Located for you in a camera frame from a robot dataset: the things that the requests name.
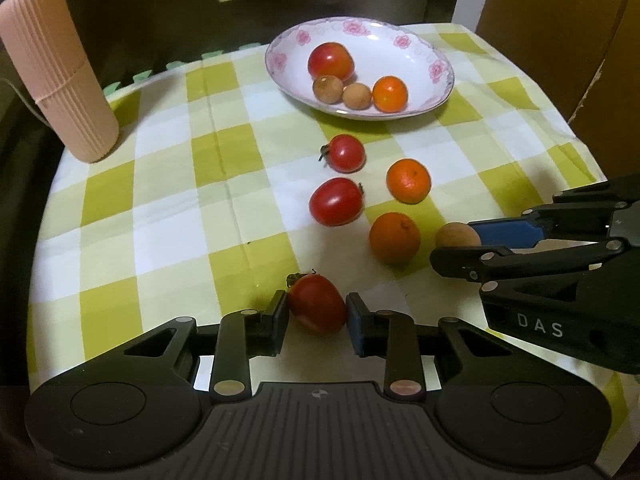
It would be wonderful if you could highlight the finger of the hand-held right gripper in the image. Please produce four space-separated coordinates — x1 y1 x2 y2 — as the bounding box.
430 239 623 293
469 174 640 251

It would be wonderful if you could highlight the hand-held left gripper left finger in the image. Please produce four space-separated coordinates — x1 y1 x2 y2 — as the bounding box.
67 290 290 406

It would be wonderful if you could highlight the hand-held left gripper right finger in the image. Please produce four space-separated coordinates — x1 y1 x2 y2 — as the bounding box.
346 292 556 405

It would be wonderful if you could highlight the light brown longan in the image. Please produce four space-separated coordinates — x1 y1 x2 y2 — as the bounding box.
436 222 482 250
342 83 373 110

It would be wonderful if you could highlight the red cherry tomato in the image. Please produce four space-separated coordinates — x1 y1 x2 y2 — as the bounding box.
286 270 348 335
318 134 366 173
309 177 365 227

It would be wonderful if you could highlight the small orange mandarin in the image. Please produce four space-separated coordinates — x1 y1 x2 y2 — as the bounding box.
372 76 408 113
386 158 432 205
369 212 421 266

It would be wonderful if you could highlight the white floral plate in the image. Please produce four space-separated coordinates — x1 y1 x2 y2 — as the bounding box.
264 17 455 121

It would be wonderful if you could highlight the dark brown longan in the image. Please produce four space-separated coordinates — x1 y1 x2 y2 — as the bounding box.
313 75 344 105

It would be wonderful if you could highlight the large red tomato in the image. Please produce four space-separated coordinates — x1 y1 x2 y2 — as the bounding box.
307 42 356 82

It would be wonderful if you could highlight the green white checked tablecloth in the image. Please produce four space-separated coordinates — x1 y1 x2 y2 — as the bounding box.
27 22 631 461

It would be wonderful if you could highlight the brown wooden wardrobe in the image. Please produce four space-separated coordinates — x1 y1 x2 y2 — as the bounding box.
470 0 640 181

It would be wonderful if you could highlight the green foam puzzle mat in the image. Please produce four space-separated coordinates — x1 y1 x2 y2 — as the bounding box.
102 42 266 98

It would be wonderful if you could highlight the pink ribbed cup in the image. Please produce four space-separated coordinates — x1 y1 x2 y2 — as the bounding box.
0 0 120 164

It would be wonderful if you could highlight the dark wooden drawer cabinet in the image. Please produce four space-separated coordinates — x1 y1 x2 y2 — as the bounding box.
50 0 468 76

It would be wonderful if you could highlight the white cable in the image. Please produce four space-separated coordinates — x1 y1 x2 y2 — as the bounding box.
0 79 51 126

